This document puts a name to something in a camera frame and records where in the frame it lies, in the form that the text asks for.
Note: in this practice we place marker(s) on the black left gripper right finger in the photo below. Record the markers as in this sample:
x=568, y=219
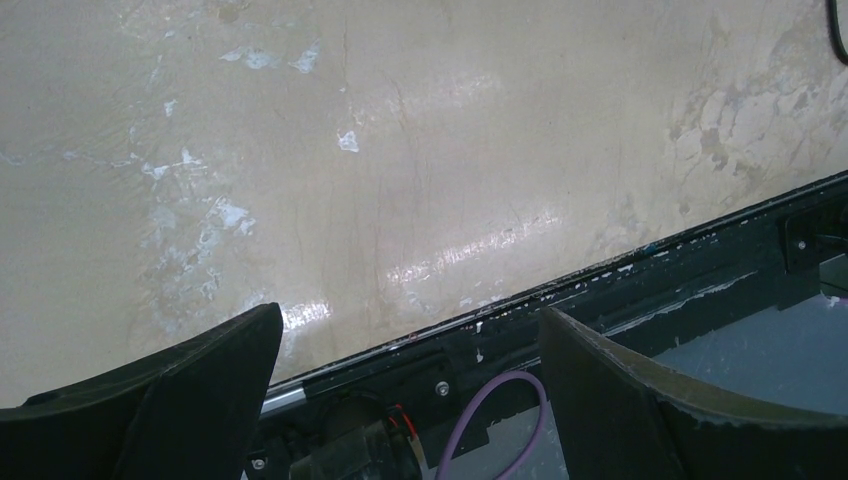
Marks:
x=622, y=415

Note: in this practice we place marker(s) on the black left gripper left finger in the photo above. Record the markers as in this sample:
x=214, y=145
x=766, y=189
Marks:
x=186, y=412

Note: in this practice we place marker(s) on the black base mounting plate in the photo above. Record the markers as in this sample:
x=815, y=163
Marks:
x=754, y=303

